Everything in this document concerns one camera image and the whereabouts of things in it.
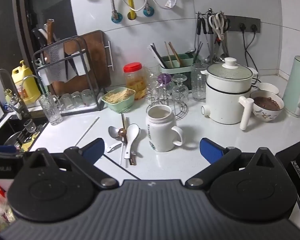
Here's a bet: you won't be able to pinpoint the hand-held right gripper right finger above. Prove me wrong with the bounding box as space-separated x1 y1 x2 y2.
185 137 283 190

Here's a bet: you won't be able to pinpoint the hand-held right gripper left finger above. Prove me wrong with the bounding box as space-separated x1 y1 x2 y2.
22 138 120 190

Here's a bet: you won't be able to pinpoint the metal spoon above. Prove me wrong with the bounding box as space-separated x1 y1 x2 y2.
108 126 127 147

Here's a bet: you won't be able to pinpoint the black chopstick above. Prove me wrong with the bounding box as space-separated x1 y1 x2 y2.
104 154 141 180

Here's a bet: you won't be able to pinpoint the dark wooden spoon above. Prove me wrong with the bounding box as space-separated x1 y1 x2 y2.
118 128 137 166

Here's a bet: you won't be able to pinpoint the brown wooden chopstick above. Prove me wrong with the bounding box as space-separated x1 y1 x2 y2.
121 113 129 145
124 116 131 145

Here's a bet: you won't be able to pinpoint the white ceramic spoon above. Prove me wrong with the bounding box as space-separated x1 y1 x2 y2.
124 123 141 159

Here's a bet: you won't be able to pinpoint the white ceramic mug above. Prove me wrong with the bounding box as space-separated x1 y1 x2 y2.
146 104 185 153

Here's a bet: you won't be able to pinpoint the hanging metal utensils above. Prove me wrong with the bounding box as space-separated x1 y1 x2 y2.
195 8 228 64

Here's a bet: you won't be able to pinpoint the black sink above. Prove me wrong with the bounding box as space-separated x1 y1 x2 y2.
0 114 49 153

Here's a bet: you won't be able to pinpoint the dark metal dish rack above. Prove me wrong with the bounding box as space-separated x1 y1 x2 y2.
32 36 103 117

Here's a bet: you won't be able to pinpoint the small stemmed glass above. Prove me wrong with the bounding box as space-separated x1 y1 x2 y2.
23 119 37 134

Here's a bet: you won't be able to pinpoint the white electric pot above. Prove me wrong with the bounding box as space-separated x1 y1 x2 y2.
200 57 259 131

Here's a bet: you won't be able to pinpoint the green plastic basket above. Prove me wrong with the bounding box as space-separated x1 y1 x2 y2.
101 88 136 113

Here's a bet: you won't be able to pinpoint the upturned drinking glass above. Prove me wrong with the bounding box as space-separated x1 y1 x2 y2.
70 91 84 106
80 89 95 105
59 93 73 107

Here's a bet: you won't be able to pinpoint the enoki mushrooms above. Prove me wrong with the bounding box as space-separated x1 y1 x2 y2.
104 88 135 104

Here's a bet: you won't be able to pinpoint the metal faucet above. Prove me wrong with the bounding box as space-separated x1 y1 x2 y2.
0 69 30 121

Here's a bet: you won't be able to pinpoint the textured glass mug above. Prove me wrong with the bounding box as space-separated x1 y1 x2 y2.
38 92 63 126

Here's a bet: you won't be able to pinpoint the floral ceramic bowl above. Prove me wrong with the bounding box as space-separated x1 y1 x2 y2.
250 90 285 123

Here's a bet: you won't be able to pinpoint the tall ribbed glass mug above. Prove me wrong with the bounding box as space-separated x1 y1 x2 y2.
191 63 210 102

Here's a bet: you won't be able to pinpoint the red-lidded plastic jar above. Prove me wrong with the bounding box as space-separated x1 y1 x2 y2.
123 62 147 100

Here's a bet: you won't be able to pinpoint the black stove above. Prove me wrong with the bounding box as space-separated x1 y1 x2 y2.
275 129 300 230

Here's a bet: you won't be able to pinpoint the white bowl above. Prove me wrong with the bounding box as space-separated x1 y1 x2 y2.
257 82 280 96

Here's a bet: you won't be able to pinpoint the yellow detergent bottle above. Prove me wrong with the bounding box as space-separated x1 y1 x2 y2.
11 60 42 105

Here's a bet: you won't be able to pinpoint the clear glass pitcher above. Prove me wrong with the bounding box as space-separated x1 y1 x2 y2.
145 65 163 104

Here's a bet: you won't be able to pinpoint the green utensil holder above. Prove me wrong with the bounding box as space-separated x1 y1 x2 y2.
159 53 195 92

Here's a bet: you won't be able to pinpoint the wooden cutting board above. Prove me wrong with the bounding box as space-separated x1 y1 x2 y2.
49 30 115 96

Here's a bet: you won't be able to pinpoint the white knife holder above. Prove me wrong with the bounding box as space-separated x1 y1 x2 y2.
37 51 87 86

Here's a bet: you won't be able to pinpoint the grey mesh cloth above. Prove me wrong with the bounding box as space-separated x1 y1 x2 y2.
43 42 66 83

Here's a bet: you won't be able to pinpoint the wooden chopsticks bundle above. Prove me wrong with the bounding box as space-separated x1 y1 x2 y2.
164 41 183 68

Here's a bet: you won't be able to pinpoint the green electric kettle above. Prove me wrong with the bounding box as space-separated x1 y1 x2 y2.
282 55 300 119

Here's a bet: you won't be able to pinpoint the white kitchen scissors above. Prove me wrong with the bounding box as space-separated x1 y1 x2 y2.
208 12 228 41

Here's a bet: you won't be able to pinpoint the dark window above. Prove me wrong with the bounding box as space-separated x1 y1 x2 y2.
16 0 77 63

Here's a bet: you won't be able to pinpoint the metal wire cup rack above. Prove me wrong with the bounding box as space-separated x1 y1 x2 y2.
146 90 189 121

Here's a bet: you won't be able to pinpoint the black-handled knife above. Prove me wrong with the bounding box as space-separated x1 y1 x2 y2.
31 28 45 50

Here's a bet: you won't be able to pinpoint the black power cable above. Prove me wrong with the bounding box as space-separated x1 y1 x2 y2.
239 23 252 68
244 24 258 55

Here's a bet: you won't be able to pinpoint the wooden-handled knife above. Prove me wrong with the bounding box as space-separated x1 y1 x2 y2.
46 19 56 46

